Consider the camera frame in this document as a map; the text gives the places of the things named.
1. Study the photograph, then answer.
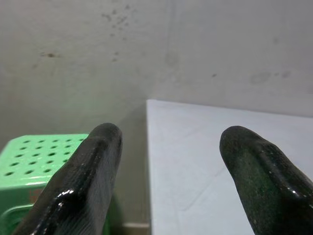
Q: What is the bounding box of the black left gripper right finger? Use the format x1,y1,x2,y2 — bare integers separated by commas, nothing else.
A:
220,125,313,235

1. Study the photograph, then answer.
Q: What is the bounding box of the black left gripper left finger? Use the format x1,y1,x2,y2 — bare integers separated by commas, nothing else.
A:
12,122,123,235

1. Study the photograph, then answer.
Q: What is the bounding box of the green perforated plastic stool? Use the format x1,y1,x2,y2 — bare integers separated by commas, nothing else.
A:
0,133,124,235

